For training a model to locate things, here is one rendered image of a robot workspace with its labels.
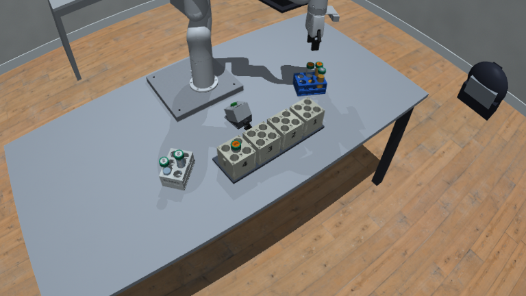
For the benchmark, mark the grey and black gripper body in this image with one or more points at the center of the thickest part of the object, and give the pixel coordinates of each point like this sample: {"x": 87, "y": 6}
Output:
{"x": 313, "y": 23}

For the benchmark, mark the blue tube rack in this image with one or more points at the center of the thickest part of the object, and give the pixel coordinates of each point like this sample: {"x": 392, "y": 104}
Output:
{"x": 303, "y": 88}

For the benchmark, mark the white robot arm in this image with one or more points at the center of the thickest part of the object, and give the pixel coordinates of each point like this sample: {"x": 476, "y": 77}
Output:
{"x": 199, "y": 38}

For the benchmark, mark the green-capped sample tube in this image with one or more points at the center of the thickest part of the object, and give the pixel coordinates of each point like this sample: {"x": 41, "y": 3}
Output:
{"x": 235, "y": 146}

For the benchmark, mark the white tube rack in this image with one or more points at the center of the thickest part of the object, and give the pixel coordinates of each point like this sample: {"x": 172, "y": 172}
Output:
{"x": 175, "y": 179}

